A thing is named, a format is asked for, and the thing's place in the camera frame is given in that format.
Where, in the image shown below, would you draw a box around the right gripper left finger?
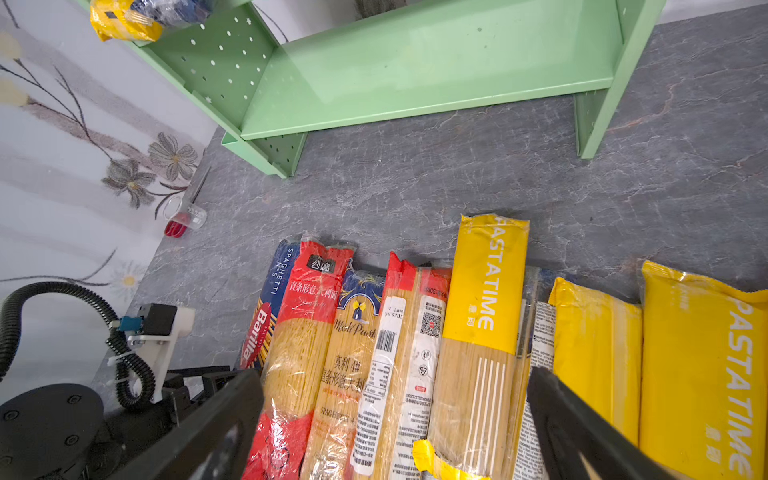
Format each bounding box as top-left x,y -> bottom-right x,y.
111,370 -> 264,479

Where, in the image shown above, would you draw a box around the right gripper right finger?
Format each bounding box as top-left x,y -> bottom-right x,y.
527,367 -> 672,479

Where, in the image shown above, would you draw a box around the yellow Pastatime spaghetti bag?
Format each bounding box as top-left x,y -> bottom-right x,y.
412,214 -> 529,479

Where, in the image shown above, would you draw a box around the blue Barilla spaghetti box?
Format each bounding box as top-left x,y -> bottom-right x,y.
238,236 -> 301,372

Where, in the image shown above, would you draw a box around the red white-label spaghetti bag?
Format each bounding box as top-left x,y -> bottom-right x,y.
349,253 -> 451,479

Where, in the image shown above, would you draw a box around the blue portrait spaghetti bag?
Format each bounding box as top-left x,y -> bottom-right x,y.
130,0 -> 216,28

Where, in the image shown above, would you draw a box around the yellow label spaghetti bag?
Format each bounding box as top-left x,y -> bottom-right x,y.
89,0 -> 164,42

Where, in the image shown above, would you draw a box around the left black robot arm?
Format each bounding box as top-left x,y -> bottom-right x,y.
1,281 -> 264,479

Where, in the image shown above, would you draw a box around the blue gold Meli pasta bag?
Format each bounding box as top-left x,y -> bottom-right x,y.
300,267 -> 385,479

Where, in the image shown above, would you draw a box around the green two-tier shelf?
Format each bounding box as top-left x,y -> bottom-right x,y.
133,0 -> 664,178

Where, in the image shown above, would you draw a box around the yellow Pastatime bag right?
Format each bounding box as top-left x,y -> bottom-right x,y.
639,261 -> 767,479

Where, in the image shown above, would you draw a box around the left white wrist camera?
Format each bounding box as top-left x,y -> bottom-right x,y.
107,303 -> 195,409

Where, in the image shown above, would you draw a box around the red handled scissors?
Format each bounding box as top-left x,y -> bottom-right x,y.
163,166 -> 211,238

